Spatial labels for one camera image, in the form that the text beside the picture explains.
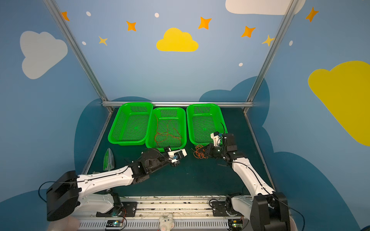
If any orange cable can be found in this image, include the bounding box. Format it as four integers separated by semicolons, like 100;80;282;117
193;144;209;160

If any red cable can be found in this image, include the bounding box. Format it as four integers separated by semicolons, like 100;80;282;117
154;114;183;146

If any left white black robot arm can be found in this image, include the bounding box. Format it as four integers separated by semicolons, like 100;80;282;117
46;147;187;221

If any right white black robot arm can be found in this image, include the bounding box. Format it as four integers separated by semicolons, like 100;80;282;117
205;132;292;231

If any right green plastic basket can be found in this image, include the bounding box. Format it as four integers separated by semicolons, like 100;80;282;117
186;104;228;146

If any green plastic basket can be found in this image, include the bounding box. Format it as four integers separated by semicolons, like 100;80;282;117
145;107;187;152
186;104;228;146
108;102;153;146

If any middle green plastic basket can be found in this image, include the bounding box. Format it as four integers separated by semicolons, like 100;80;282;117
145;107;187;152

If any left green plastic basket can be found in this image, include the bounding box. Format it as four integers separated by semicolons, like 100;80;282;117
108;102;153;146

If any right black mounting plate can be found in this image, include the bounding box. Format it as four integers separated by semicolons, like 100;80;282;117
209;200;243;217

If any black mounting plate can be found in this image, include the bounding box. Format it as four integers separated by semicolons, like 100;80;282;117
96;202;137;217
209;200;243;217

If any white plush toy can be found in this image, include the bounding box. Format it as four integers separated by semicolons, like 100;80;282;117
158;214;175;231

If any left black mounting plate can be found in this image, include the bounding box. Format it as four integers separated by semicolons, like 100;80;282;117
96;202;137;217

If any green garden trowel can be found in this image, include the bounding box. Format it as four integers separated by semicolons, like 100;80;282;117
103;148;115;171

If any right green circuit board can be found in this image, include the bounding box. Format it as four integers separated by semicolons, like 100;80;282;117
227;219;244;231

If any green circuit board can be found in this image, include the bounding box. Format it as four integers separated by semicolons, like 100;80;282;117
227;219;244;231
105;220;123;230

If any left green circuit board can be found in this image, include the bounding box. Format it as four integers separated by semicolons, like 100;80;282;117
105;220;123;230

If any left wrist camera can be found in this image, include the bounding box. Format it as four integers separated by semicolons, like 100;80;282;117
168;149;187;167

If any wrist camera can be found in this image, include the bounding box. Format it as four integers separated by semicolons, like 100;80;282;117
211;132;223;147
168;149;187;167

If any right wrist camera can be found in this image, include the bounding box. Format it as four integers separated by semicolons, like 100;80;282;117
211;132;223;147

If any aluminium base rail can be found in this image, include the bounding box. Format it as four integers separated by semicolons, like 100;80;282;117
54;195;290;231

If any aluminium frame back bar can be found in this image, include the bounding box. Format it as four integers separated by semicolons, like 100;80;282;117
102;101;253;108

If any aluminium frame right post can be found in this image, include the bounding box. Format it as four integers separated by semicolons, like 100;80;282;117
246;0;300;103

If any aluminium frame post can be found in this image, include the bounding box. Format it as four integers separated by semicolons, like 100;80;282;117
43;0;109;102
246;0;300;103

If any aluminium frame left post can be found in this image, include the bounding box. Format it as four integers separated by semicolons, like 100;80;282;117
43;0;109;102

